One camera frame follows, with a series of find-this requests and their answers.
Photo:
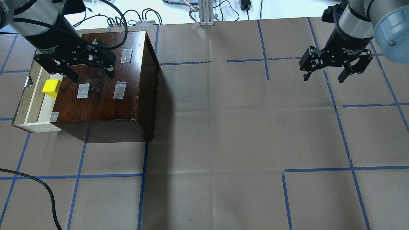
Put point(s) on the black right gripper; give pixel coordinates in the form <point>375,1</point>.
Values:
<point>345,44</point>

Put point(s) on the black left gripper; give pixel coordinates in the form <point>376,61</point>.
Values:
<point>50,37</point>

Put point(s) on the yellow block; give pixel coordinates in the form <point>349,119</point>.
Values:
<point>51,87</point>

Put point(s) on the light wooden drawer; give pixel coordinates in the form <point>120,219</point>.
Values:
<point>35,108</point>

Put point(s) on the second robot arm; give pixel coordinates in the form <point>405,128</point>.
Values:
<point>357,23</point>

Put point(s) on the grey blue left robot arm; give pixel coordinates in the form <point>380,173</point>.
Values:
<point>59,45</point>

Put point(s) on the dark wooden drawer cabinet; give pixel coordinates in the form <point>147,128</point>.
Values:
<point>102,119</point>

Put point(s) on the grey corner tape piece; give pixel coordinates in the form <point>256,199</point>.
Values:
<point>54,116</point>

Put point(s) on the black power adapter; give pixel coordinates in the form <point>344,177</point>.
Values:
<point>245,5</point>

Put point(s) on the aluminium frame post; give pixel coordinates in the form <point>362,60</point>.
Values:
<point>206,13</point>

